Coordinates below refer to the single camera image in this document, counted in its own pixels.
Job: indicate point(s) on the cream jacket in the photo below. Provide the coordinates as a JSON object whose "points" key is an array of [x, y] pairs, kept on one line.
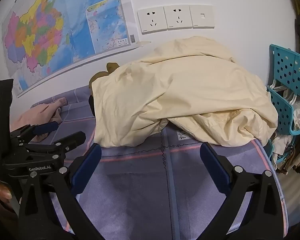
{"points": [[177, 85]]}

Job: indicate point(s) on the teal perforated plastic rack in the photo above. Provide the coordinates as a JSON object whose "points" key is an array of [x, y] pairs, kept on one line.
{"points": [[285, 62]]}

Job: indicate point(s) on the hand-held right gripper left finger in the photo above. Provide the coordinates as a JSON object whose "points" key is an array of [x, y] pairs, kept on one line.
{"points": [[86, 166]]}

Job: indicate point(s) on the person's left hand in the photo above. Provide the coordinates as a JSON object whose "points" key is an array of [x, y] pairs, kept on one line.
{"points": [[1, 191]]}

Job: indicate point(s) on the purple checked bed sheet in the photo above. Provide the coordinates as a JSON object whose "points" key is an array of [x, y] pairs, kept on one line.
{"points": [[140, 180]]}

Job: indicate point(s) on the pile of pale clothes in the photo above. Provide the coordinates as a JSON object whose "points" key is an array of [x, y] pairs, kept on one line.
{"points": [[290, 152]]}

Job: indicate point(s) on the white wall socket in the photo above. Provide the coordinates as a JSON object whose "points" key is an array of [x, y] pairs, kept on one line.
{"points": [[152, 20], [178, 17]]}

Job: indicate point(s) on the mustard garment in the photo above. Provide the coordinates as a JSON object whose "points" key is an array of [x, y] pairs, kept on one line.
{"points": [[112, 67]]}

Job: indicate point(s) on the colourful wall map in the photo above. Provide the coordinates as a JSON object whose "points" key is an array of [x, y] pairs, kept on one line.
{"points": [[52, 30]]}

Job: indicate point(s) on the pink garment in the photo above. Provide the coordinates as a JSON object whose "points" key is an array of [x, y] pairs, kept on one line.
{"points": [[37, 115]]}

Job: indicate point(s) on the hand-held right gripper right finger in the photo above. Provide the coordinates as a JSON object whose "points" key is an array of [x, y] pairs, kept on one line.
{"points": [[215, 166]]}

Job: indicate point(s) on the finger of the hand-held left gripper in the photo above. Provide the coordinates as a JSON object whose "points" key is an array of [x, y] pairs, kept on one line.
{"points": [[46, 128], [72, 137]]}

